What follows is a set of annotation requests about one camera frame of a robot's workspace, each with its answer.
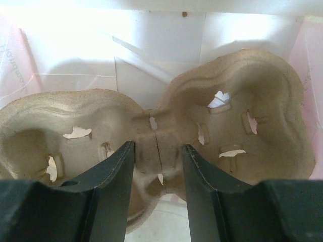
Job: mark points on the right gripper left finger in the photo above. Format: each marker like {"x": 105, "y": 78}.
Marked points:
{"x": 90, "y": 207}

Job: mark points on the brown cardboard cup carrier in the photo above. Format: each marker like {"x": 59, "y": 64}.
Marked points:
{"x": 241, "y": 112}

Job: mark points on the pink paper bag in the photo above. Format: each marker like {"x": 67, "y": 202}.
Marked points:
{"x": 127, "y": 45}

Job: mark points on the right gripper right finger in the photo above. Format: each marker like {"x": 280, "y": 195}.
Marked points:
{"x": 223, "y": 208}

